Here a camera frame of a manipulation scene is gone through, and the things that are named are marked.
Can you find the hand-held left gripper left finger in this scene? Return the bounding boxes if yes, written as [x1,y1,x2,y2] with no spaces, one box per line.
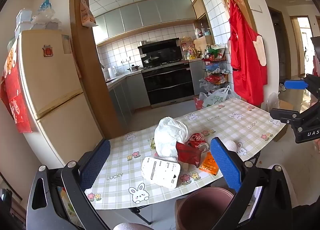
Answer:
[26,139,112,230]

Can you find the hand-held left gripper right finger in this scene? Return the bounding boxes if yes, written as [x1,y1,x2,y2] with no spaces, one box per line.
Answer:
[210,137,293,230]

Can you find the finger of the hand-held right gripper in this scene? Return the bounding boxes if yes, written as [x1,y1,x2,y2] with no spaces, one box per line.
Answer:
[270,108,300,126]
[284,73,320,101]

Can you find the orange packet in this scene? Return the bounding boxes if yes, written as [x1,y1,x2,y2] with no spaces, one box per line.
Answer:
[199,152,219,175]

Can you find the crushed red can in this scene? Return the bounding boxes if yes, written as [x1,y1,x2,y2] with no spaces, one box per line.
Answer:
[187,133,209,152]

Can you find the red foil wrapper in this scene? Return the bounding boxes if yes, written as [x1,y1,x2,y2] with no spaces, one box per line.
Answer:
[176,141,203,167]

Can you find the pink trash bin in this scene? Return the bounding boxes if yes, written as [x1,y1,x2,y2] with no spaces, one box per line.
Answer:
[175,187,235,230]

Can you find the white plastic bag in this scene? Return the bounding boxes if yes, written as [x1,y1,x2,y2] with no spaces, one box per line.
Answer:
[154,117,189,158]

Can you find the cardboard box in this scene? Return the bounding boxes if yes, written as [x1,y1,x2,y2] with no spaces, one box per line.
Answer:
[274,100,294,142]

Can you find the clear plastic bag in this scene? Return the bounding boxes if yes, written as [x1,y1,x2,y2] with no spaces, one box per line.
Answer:
[266,92,280,113]

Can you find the black folding table leg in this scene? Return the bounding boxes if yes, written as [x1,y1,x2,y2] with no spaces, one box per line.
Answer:
[129,206,152,225]
[245,150,262,166]

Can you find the checked rabbit-print tablecloth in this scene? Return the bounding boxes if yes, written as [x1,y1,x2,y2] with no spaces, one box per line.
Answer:
[85,98,287,210]

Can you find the wooden door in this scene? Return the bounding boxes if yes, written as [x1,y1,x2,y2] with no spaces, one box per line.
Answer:
[290,15,313,78]

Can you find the red apron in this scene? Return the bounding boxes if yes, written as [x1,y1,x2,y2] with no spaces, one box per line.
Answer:
[228,0,268,106]

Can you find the green printed plastic bag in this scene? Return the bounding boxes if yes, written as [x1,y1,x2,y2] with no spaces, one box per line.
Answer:
[59,187,83,228]

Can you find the red paper bag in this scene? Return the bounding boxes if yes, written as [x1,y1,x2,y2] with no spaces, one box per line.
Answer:
[194,96,205,111]

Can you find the white bag with green print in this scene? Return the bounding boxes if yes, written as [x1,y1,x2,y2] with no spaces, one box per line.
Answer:
[202,86,232,108]

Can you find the grey lower kitchen cabinets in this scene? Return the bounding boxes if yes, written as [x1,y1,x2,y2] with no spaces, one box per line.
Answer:
[107,73,152,126]

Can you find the grey kitchen cabinets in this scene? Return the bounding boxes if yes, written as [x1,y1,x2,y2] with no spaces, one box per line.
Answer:
[94,0,198,39]
[107,73,152,126]

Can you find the narrow grey lower cabinet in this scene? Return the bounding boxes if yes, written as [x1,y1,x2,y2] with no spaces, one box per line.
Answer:
[189,61,208,96]

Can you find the cream two-door refrigerator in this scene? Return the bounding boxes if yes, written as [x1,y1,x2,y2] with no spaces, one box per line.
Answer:
[1,30,104,168]

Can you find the black stove with oven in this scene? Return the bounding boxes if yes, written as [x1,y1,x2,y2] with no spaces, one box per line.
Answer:
[141,60,195,108]

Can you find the group of condiment bottles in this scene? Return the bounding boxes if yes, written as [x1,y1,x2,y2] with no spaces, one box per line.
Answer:
[184,37,227,61]

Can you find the red printed cloth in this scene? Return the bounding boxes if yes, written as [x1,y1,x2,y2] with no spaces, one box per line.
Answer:
[0,45,33,133]

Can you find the red fridge magnet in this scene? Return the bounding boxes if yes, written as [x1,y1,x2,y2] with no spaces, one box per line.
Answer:
[42,44,54,57]

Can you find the paper note on refrigerator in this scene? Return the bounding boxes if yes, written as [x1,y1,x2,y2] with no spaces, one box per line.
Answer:
[61,35,72,54]

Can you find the black range hood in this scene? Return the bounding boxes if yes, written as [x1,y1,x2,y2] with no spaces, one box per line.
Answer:
[138,38,183,61]

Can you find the hanging printed paper bag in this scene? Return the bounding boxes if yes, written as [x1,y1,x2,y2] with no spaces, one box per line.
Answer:
[80,0,97,28]

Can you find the grey upper kitchen cabinets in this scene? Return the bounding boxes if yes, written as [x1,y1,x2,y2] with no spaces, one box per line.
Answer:
[94,0,198,39]

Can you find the clear plastic bags bundle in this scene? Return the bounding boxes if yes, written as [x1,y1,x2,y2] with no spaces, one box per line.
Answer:
[31,0,62,31]

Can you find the white storage boxes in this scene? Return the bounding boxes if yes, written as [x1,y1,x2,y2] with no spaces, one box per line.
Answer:
[15,9,33,38]

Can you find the black wire storage rack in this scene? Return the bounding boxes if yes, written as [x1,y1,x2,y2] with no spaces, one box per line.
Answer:
[202,48,232,96]

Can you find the wooden wall cabinet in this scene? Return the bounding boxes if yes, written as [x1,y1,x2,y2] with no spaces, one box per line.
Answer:
[192,0,207,19]

